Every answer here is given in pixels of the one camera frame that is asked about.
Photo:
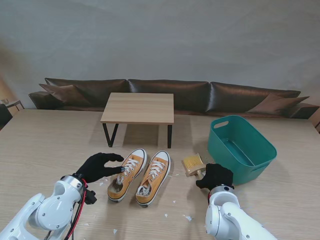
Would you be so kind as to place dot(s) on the yellow canvas sneaker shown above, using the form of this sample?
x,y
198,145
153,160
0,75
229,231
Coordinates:
x,y
155,180
133,161

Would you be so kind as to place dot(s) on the brown leather cushion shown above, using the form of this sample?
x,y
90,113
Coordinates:
x,y
65,92
275,103

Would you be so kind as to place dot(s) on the brown leather sofa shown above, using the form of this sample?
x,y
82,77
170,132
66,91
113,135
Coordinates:
x,y
187,87

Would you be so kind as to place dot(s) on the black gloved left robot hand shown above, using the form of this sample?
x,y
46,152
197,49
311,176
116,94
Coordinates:
x,y
95,170

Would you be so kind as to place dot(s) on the light wooden side table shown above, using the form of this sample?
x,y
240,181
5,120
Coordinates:
x,y
13,103

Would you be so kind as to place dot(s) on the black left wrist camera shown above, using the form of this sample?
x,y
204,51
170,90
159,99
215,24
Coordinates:
x,y
90,197

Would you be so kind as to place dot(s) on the dark chair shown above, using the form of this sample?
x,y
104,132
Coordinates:
x,y
3,116

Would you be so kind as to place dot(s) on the green plastic basin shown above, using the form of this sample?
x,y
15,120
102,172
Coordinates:
x,y
250,140

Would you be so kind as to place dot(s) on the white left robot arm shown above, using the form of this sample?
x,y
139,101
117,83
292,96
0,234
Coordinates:
x,y
50,212

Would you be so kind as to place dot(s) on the light wooden furniture edge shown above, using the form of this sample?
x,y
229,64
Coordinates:
x,y
316,122

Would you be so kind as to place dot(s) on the wooden hand brush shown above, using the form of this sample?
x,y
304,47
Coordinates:
x,y
191,163

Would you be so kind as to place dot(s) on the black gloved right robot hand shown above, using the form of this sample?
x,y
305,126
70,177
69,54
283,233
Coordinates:
x,y
218,176

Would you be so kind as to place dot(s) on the small wooden black-legged table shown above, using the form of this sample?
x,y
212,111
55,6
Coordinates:
x,y
140,107

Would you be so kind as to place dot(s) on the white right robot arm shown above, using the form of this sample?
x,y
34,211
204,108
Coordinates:
x,y
225,215

